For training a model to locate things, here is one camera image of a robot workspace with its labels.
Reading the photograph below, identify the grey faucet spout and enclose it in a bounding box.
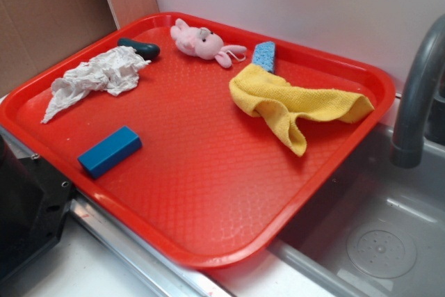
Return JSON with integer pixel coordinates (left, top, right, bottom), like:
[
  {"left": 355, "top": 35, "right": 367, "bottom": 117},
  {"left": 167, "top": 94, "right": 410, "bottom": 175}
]
[{"left": 390, "top": 15, "right": 444, "bottom": 168}]

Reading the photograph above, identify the red plastic tray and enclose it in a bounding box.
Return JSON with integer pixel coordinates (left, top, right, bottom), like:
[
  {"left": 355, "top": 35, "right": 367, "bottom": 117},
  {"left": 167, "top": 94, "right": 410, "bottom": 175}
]
[{"left": 1, "top": 13, "right": 395, "bottom": 269}]

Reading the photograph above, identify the pink plush bunny toy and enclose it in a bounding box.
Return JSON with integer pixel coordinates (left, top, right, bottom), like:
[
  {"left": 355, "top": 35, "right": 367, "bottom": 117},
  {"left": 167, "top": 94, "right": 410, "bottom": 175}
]
[{"left": 170, "top": 19, "right": 247, "bottom": 69}]

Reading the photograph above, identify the dark green curved object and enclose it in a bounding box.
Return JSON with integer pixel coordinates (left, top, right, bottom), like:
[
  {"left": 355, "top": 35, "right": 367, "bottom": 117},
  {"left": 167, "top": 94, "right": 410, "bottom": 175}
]
[{"left": 118, "top": 38, "right": 161, "bottom": 61}]

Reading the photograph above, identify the blue sponge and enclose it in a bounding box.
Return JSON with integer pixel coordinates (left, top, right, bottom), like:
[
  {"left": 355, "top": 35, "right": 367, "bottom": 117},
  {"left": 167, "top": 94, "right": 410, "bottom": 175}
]
[{"left": 251, "top": 41, "right": 276, "bottom": 74}]

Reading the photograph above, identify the yellow microfibre cloth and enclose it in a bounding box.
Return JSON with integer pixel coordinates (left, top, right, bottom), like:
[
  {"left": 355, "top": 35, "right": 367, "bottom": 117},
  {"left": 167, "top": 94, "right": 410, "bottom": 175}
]
[{"left": 229, "top": 64, "right": 374, "bottom": 157}]

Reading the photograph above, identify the crumpled white paper towel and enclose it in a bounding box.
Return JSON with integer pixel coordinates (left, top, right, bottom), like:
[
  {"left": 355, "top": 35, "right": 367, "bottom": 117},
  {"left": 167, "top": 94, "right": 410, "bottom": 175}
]
[{"left": 41, "top": 46, "right": 151, "bottom": 124}]

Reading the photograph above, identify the grey plastic sink basin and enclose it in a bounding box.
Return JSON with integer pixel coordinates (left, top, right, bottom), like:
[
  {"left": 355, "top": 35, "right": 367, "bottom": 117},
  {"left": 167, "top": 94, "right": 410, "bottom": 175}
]
[{"left": 270, "top": 126, "right": 444, "bottom": 296}]

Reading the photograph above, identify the blue rectangular block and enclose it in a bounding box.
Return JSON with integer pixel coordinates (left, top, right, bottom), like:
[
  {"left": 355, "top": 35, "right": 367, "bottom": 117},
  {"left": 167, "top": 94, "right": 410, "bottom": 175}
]
[{"left": 77, "top": 126, "right": 143, "bottom": 179}]

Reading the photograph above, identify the brown cardboard panel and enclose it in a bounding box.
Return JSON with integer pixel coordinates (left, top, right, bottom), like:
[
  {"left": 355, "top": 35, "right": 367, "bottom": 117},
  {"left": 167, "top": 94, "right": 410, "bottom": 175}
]
[{"left": 1, "top": 0, "right": 159, "bottom": 95}]

